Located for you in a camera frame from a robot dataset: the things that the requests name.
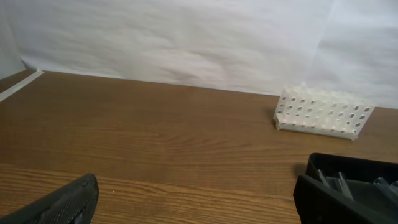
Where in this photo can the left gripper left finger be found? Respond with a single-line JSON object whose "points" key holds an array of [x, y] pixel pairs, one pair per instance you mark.
{"points": [[68, 202]]}

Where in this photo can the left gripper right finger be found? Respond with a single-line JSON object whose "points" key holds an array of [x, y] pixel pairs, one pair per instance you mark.
{"points": [[326, 208]]}

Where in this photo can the clear test tube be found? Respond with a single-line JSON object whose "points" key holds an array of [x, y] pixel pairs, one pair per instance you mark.
{"points": [[323, 179], [343, 185], [385, 189]]}

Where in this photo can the black tray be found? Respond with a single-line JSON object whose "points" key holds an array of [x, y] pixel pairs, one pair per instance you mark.
{"points": [[357, 166]]}

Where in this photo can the white test tube rack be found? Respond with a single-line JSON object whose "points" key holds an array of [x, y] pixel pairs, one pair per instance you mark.
{"points": [[323, 112]]}

